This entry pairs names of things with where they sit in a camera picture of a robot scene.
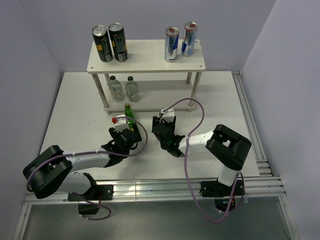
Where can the green glass bottle front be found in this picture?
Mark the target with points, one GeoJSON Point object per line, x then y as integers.
{"type": "Point", "coordinates": [128, 112]}

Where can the silver can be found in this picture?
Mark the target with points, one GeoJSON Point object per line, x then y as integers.
{"type": "Point", "coordinates": [171, 44]}
{"type": "Point", "coordinates": [189, 38]}

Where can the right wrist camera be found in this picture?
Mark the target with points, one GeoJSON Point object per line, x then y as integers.
{"type": "Point", "coordinates": [167, 115]}

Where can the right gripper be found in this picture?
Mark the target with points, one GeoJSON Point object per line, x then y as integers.
{"type": "Point", "coordinates": [172, 124]}

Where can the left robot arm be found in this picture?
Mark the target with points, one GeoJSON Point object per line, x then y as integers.
{"type": "Point", "coordinates": [55, 170]}

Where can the black can right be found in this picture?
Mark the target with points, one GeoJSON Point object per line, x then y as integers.
{"type": "Point", "coordinates": [118, 40]}

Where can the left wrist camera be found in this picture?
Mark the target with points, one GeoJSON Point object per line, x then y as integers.
{"type": "Point", "coordinates": [120, 123]}

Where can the black can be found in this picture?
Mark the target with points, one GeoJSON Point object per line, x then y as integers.
{"type": "Point", "coordinates": [118, 40]}
{"type": "Point", "coordinates": [102, 43]}

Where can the white two-tier shelf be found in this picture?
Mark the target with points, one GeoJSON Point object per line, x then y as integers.
{"type": "Point", "coordinates": [160, 83]}

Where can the black can left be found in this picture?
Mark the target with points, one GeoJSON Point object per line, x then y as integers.
{"type": "Point", "coordinates": [102, 43]}

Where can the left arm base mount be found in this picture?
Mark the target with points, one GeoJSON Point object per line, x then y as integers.
{"type": "Point", "coordinates": [90, 202]}

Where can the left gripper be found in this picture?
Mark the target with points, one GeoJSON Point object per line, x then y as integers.
{"type": "Point", "coordinates": [114, 133]}

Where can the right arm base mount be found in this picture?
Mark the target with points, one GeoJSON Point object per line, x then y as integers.
{"type": "Point", "coordinates": [221, 194]}

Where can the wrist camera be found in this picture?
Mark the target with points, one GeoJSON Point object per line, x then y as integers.
{"type": "Point", "coordinates": [120, 123]}
{"type": "Point", "coordinates": [167, 115]}

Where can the aluminium rail frame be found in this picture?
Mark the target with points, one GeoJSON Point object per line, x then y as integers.
{"type": "Point", "coordinates": [156, 196]}

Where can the clear soda bottle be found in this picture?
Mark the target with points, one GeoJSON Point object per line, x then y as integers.
{"type": "Point", "coordinates": [116, 89]}
{"type": "Point", "coordinates": [132, 90]}

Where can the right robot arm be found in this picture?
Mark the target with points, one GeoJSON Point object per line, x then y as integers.
{"type": "Point", "coordinates": [228, 146]}

